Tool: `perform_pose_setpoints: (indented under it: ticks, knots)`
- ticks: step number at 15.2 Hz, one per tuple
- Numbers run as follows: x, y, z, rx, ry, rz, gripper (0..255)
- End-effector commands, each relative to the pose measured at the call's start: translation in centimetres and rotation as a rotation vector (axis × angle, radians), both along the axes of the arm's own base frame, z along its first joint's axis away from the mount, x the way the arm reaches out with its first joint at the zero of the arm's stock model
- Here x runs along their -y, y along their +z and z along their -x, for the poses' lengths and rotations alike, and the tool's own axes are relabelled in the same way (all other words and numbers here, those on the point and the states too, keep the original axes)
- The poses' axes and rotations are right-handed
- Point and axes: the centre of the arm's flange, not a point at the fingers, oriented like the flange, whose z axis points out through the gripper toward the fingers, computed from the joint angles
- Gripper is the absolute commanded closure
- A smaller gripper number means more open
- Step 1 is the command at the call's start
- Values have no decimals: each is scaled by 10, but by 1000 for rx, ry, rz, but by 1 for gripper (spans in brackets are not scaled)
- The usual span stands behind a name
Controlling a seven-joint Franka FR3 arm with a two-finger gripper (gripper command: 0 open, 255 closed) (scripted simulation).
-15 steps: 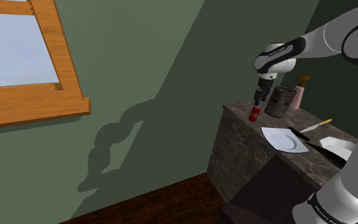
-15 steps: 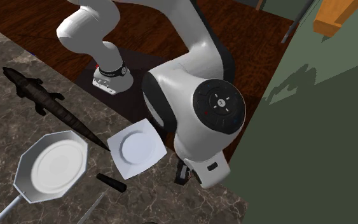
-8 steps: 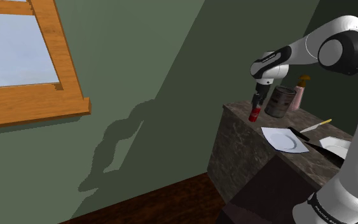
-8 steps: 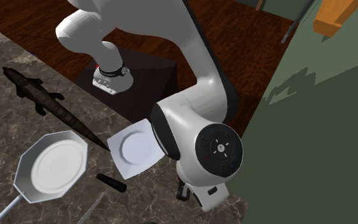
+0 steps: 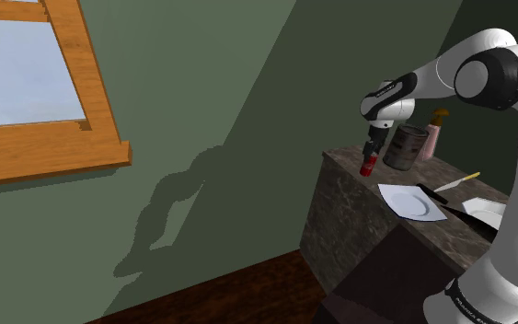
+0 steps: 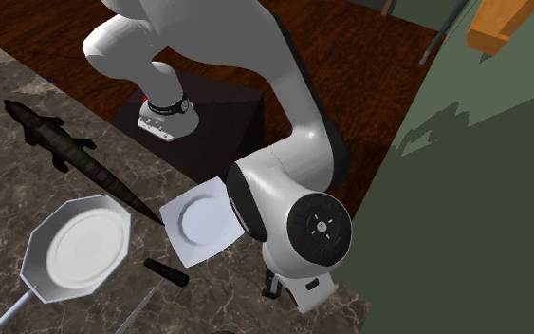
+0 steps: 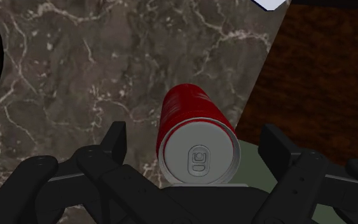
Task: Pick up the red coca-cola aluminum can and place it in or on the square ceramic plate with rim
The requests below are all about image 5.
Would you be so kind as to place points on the white square plate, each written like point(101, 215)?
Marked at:
point(485, 211)
point(411, 203)

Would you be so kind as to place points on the red can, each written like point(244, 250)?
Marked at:
point(368, 167)

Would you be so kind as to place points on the pink soap dispenser brown pump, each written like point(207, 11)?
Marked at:
point(430, 139)

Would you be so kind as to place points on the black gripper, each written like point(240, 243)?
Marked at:
point(376, 138)

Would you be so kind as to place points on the black knife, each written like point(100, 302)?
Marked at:
point(471, 220)

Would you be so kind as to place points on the wooden framed window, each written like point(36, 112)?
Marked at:
point(83, 148)

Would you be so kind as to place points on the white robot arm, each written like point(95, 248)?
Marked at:
point(474, 80)

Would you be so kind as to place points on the dark metal can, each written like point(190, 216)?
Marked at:
point(403, 148)

